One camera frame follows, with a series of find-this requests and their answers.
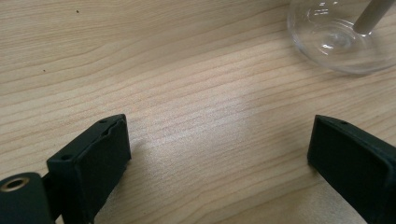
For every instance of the clear glass bowl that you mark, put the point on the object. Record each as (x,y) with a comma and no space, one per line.
(336,46)

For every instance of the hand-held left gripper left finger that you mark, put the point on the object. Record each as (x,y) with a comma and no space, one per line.
(90,165)

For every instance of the grey stick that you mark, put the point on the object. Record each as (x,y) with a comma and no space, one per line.
(372,15)

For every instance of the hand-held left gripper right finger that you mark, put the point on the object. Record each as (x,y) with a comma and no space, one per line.
(351,161)

